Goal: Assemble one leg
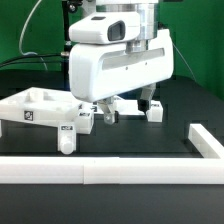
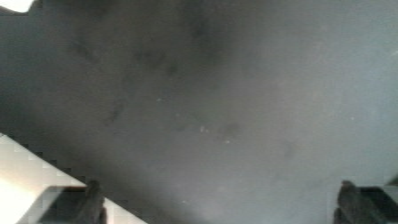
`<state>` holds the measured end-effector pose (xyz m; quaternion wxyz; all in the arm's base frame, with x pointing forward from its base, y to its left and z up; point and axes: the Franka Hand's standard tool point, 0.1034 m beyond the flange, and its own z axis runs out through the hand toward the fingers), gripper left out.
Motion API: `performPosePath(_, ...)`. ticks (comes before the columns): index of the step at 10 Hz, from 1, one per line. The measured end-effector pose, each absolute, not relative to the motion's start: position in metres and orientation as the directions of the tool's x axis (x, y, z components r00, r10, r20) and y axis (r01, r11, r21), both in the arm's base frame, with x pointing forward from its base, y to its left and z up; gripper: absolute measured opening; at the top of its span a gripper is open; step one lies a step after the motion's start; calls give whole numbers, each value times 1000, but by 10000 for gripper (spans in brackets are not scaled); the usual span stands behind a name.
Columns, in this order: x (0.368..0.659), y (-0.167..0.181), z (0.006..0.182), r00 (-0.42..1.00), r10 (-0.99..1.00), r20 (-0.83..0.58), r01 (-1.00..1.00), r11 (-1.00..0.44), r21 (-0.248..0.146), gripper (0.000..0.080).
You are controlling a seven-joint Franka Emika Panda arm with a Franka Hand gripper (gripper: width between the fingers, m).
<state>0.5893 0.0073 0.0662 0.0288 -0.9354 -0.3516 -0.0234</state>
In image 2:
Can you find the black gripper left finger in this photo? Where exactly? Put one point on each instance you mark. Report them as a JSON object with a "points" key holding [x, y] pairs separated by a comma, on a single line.
{"points": [[74, 205]]}

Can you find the white square tabletop part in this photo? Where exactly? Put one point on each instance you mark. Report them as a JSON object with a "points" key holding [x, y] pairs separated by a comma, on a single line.
{"points": [[28, 175]]}

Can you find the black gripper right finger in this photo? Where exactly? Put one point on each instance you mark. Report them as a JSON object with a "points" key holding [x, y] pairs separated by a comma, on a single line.
{"points": [[366, 204]]}

